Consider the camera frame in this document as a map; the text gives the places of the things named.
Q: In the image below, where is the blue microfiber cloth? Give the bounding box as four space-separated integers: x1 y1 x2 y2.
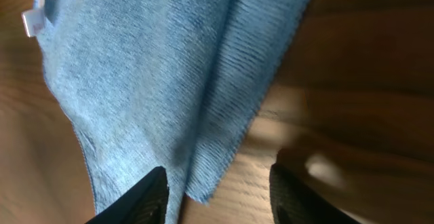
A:
33 0 310 223

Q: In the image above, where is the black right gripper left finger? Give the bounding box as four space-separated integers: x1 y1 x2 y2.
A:
86 166 169 224

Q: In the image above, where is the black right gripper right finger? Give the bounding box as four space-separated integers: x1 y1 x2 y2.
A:
269 164 359 224

